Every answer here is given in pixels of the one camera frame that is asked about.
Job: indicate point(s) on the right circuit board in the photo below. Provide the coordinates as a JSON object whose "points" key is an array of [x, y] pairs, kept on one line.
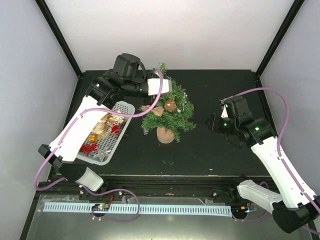
{"points": [[250, 207]]}

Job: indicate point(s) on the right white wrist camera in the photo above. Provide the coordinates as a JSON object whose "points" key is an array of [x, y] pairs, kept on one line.
{"points": [[224, 113]]}

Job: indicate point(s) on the left black frame post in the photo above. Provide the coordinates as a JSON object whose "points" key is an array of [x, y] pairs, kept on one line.
{"points": [[48, 16]]}

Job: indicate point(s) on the white plastic basket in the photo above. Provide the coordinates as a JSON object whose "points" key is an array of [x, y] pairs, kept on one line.
{"points": [[111, 142]]}

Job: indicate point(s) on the silver star ornament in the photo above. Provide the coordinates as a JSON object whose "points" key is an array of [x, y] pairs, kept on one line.
{"points": [[102, 154]]}

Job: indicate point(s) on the red star ornament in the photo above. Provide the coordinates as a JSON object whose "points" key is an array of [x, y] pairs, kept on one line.
{"points": [[91, 148]]}

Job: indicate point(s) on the black frame post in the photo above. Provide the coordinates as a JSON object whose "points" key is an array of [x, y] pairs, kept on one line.
{"points": [[48, 16], [281, 32]]}

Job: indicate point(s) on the gold gift box ornament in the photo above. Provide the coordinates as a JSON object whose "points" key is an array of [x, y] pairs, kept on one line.
{"points": [[92, 138]]}

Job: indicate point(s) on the red santa ornament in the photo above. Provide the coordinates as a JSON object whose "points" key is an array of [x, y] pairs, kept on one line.
{"points": [[115, 129]]}

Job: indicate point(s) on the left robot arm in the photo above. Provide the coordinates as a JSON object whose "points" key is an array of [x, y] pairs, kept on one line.
{"points": [[128, 77]]}

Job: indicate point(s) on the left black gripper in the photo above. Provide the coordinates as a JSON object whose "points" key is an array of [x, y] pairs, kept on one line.
{"points": [[149, 101]]}

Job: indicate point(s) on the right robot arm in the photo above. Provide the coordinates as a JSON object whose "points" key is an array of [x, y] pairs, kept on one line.
{"points": [[295, 204]]}

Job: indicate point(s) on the red gold gift ornament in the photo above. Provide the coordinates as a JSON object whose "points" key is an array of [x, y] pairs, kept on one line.
{"points": [[85, 148]]}

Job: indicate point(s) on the right black frame post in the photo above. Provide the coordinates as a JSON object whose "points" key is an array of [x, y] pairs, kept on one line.
{"points": [[281, 32]]}

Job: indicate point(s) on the white snowflake ornament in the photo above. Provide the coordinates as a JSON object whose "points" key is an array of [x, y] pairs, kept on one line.
{"points": [[116, 119]]}

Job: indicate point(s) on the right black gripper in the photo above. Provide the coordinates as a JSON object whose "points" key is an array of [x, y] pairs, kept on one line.
{"points": [[211, 126]]}

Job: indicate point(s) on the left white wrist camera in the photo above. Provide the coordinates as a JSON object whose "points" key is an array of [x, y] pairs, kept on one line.
{"points": [[154, 86]]}

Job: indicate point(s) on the small green christmas tree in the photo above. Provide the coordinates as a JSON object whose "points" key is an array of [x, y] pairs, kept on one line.
{"points": [[170, 115]]}

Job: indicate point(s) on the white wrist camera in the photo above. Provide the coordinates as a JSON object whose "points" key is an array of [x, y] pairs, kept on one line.
{"points": [[154, 86], [224, 113]]}

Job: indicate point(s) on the left circuit board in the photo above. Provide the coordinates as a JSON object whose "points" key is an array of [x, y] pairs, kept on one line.
{"points": [[101, 207]]}

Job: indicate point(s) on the gold glitter word ornament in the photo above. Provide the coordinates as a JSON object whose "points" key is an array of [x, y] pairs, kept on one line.
{"points": [[108, 125]]}

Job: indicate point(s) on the white slotted cable duct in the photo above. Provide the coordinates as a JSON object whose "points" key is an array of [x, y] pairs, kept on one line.
{"points": [[142, 209]]}

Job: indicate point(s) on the brown burlap bow ornament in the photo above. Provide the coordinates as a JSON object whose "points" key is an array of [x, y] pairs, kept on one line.
{"points": [[158, 111]]}

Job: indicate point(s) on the circuit board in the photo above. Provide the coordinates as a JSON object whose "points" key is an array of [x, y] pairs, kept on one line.
{"points": [[250, 207], [101, 207]]}

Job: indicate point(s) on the beige burlap sack ornament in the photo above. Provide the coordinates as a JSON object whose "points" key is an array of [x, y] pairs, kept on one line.
{"points": [[99, 128]]}

